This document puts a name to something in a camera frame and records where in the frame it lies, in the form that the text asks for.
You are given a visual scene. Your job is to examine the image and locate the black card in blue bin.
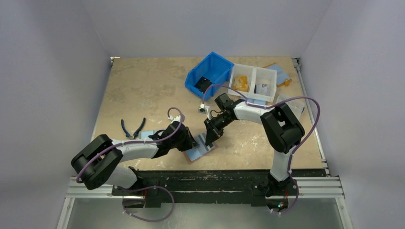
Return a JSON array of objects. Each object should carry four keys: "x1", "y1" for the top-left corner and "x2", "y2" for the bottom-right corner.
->
[{"x1": 194, "y1": 77, "x2": 213, "y2": 93}]

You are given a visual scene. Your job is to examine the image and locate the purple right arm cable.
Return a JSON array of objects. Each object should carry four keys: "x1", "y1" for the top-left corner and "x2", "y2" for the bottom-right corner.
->
[{"x1": 202, "y1": 84, "x2": 321, "y2": 216}]

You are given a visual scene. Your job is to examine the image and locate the white divided plastic tray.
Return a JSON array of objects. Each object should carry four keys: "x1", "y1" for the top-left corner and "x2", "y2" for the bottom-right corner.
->
[{"x1": 228, "y1": 63, "x2": 277, "y2": 103}]

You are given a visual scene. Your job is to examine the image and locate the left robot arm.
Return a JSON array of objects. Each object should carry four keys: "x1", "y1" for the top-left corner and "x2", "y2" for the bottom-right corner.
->
[{"x1": 71, "y1": 121, "x2": 198, "y2": 195}]

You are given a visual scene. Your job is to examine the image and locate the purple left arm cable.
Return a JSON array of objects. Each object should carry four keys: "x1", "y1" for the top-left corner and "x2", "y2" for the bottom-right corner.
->
[{"x1": 75, "y1": 107, "x2": 186, "y2": 223}]

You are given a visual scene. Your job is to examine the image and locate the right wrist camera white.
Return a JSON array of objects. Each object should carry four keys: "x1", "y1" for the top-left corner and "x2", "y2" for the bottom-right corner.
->
[{"x1": 198, "y1": 104, "x2": 212, "y2": 120}]

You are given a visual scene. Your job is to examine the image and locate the blue plastic bin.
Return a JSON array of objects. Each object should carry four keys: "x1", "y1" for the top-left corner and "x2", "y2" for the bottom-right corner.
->
[{"x1": 185, "y1": 52, "x2": 234, "y2": 101}]

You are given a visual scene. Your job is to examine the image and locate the blue handled pliers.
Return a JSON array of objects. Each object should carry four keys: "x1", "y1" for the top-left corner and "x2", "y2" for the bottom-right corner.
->
[{"x1": 121, "y1": 117, "x2": 147, "y2": 138}]

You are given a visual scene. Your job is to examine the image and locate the card in white tray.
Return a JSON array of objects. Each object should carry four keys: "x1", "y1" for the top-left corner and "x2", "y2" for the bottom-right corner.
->
[{"x1": 254, "y1": 83, "x2": 271, "y2": 96}]

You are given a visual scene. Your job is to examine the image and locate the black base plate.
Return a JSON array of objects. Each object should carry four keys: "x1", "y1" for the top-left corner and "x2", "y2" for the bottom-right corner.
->
[{"x1": 79, "y1": 170, "x2": 327, "y2": 208}]

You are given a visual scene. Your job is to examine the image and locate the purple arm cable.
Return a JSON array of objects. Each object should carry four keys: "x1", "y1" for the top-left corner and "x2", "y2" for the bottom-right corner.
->
[
  {"x1": 75, "y1": 107, "x2": 186, "y2": 223},
  {"x1": 202, "y1": 84, "x2": 321, "y2": 216}
]

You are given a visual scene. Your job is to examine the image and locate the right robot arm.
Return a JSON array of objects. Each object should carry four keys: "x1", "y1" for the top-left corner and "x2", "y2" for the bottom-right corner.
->
[{"x1": 204, "y1": 93, "x2": 305, "y2": 194}]

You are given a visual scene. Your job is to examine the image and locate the orange card holder in tray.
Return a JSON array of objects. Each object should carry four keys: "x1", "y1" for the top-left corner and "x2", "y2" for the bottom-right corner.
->
[{"x1": 232, "y1": 75, "x2": 250, "y2": 92}]

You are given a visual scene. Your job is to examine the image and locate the clear plastic screw box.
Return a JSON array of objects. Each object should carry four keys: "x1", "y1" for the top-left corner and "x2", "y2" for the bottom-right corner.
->
[{"x1": 276, "y1": 94, "x2": 305, "y2": 120}]

